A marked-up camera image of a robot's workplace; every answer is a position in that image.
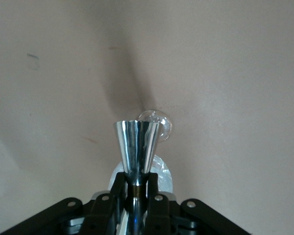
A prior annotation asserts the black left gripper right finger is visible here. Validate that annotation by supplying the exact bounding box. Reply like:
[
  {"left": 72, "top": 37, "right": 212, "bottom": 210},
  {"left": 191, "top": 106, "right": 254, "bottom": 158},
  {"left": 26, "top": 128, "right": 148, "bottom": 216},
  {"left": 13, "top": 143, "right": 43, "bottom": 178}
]
[{"left": 147, "top": 172, "right": 250, "bottom": 235}]

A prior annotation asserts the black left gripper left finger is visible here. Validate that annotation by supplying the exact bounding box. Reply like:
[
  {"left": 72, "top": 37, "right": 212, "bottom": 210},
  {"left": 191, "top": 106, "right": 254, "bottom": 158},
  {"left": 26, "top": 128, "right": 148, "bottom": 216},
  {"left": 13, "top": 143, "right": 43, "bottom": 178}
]
[{"left": 0, "top": 172, "right": 127, "bottom": 235}]

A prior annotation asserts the steel double jigger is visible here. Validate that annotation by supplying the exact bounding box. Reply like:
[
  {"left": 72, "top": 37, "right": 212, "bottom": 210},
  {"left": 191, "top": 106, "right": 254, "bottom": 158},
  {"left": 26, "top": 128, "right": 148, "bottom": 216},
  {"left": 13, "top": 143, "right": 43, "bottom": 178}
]
[{"left": 113, "top": 119, "right": 161, "bottom": 235}]

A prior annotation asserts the clear cut wine glass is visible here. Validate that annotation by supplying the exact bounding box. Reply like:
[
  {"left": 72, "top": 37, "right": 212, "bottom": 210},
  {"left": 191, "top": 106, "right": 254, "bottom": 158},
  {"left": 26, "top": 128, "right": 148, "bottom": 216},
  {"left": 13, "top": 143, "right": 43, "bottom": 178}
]
[{"left": 109, "top": 109, "right": 173, "bottom": 194}]

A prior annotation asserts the brown table cover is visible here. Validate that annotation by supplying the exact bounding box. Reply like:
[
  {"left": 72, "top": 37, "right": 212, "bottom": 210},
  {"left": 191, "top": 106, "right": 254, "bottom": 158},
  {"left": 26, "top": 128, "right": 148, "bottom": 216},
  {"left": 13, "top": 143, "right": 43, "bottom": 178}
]
[{"left": 0, "top": 0, "right": 294, "bottom": 235}]

